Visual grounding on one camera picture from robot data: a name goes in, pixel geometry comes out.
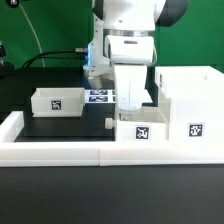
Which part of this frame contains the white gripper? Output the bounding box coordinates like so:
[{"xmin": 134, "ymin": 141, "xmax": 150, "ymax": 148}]
[{"xmin": 104, "ymin": 35, "xmax": 154, "ymax": 121}]

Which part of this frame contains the white drawer tray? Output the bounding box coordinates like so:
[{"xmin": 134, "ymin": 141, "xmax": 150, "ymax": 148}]
[
  {"xmin": 31, "ymin": 88, "xmax": 85, "ymax": 117},
  {"xmin": 105, "ymin": 106, "xmax": 168, "ymax": 142}
]

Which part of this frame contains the white drawer cabinet box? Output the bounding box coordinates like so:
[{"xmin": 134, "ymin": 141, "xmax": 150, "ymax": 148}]
[{"xmin": 155, "ymin": 66, "xmax": 224, "ymax": 141}]

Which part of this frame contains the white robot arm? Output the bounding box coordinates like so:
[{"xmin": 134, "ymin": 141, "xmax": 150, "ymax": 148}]
[{"xmin": 84, "ymin": 0, "xmax": 189, "ymax": 121}]

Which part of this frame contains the white marker tag sheet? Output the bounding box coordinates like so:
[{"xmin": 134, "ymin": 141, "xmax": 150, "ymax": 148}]
[{"xmin": 84, "ymin": 88, "xmax": 154, "ymax": 105}]

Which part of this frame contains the black raised platform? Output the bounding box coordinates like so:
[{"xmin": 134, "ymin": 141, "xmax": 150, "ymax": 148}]
[{"xmin": 0, "ymin": 66, "xmax": 158, "ymax": 143}]

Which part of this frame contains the black stand on left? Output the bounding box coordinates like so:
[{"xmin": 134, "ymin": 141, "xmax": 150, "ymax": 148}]
[{"xmin": 0, "ymin": 41, "xmax": 14, "ymax": 79}]

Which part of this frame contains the black cable bundle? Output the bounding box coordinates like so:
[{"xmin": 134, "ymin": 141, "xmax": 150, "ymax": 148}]
[{"xmin": 21, "ymin": 47, "xmax": 89, "ymax": 69}]

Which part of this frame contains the thin white cable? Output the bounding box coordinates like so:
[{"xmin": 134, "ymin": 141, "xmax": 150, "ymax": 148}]
[{"xmin": 18, "ymin": 3, "xmax": 46, "ymax": 68}]

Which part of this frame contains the white foam border frame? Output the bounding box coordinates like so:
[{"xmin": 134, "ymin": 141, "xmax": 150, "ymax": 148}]
[{"xmin": 0, "ymin": 111, "xmax": 224, "ymax": 167}]

